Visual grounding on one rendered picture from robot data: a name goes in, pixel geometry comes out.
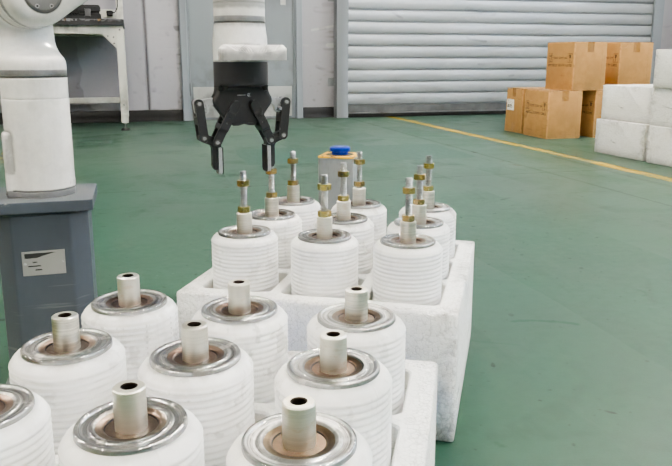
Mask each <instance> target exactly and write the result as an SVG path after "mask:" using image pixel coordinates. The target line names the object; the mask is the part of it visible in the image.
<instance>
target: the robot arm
mask: <svg viewBox="0 0 672 466"><path fill-rule="evenodd" d="M85 1H87V0H0V95H1V105H2V116H3V126H4V132H2V134H1V136H0V138H1V139H2V148H3V158H4V169H5V179H6V189H7V193H6V195H7V198H21V199H43V198H54V197H61V196H66V195H70V194H73V193H75V192H76V183H75V181H76V179H75V170H74V156H73V143H72V130H71V117H70V105H69V92H68V79H67V77H66V76H67V66H66V61H65V59H64V57H63V56H62V55H61V54H60V52H59V51H58V49H57V47H56V44H55V39H54V30H53V24H55V23H56V22H58V21H59V20H61V19H62V18H64V17H65V16H66V15H68V14H69V13H70V12H72V11H73V10H74V9H76V8H77V7H78V6H80V5H81V4H83V3H84V2H85ZM213 22H214V28H213V38H212V46H213V75H214V92H213V95H212V96H211V98H206V99H196V98H195V99H193V100H192V101H191V104H192V111H193V118H194V124H195V131H196V137H197V140H198V141H200V142H202V143H205V144H208V145H209V146H210V148H211V166H212V168H213V169H214V170H216V173H217V174H224V157H223V147H221V144H222V142H223V140H224V138H225V136H226V134H227V132H228V131H229V129H230V127H231V125H232V126H239V125H243V124H246V125H255V127H256V129H257V130H258V132H259V133H260V135H261V137H262V139H263V141H264V144H262V168H263V170H264V171H271V167H272V166H274V164H275V144H276V142H278V141H280V140H282V139H286V138H287V136H288V125H289V114H290V103H291V101H290V99H289V98H288V97H271V95H270V93H269V90H268V60H278V61H280V60H281V61H283V60H287V48H286V47H285V46H284V45H267V35H266V28H265V0H213ZM270 104H272V105H273V110H274V111H276V122H275V132H273V133H272V131H271V129H270V125H269V123H268V121H267V119H266V117H265V115H264V114H265V112H266V110H267V109H268V107H269V106H270ZM211 105H213V107H214V108H215V109H216V111H217V112H218V113H219V118H218V120H217V122H216V124H215V129H214V131H213V133H212V135H211V136H210V135H208V129H207V122H206V116H205V114H208V113H209V108H210V106H211Z"/></svg>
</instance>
